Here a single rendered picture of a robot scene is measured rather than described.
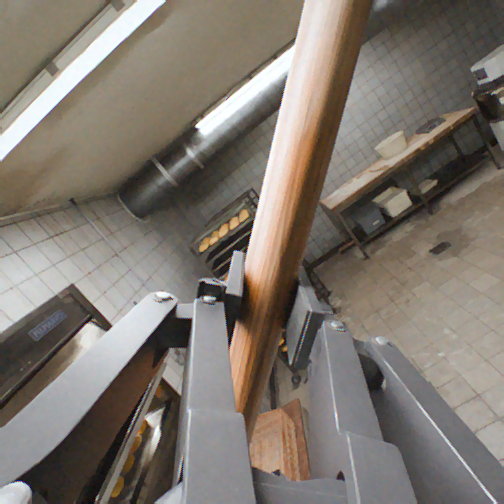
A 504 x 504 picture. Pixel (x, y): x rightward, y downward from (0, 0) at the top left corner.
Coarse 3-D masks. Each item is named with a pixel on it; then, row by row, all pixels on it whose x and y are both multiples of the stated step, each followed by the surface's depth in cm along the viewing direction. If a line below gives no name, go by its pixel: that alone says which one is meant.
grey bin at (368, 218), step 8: (360, 208) 484; (368, 208) 462; (376, 208) 441; (352, 216) 478; (360, 216) 456; (368, 216) 440; (376, 216) 441; (360, 224) 446; (368, 224) 444; (376, 224) 444; (368, 232) 448
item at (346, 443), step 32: (320, 352) 12; (352, 352) 12; (320, 384) 11; (352, 384) 10; (320, 416) 10; (352, 416) 8; (320, 448) 9; (352, 448) 7; (384, 448) 7; (352, 480) 6; (384, 480) 6
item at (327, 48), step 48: (336, 0) 13; (336, 48) 13; (288, 96) 14; (336, 96) 14; (288, 144) 14; (288, 192) 15; (288, 240) 15; (288, 288) 16; (240, 336) 17; (240, 384) 18
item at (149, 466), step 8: (168, 408) 186; (168, 416) 181; (160, 424) 176; (168, 424) 177; (160, 432) 169; (152, 440) 167; (160, 440) 165; (152, 448) 161; (160, 448) 161; (152, 456) 154; (144, 464) 153; (152, 464) 151; (144, 472) 147; (152, 472) 148; (144, 480) 142; (136, 488) 141; (144, 488) 139; (136, 496) 136; (144, 496) 137
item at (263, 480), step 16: (256, 480) 6; (272, 480) 6; (320, 480) 6; (336, 480) 7; (176, 496) 5; (256, 496) 6; (272, 496) 6; (288, 496) 6; (304, 496) 6; (320, 496) 6; (336, 496) 6
